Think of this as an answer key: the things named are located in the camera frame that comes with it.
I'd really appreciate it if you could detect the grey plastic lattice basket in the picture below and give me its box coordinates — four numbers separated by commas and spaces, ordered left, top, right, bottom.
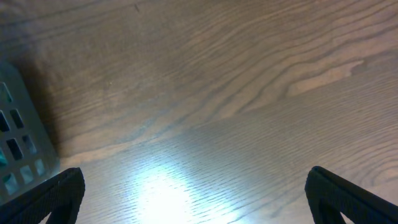
1, 62, 60, 205

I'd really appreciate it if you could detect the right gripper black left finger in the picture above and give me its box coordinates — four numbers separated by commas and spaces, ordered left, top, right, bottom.
1, 167, 85, 224

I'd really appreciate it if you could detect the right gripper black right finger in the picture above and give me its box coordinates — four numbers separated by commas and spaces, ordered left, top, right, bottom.
305, 166, 397, 224

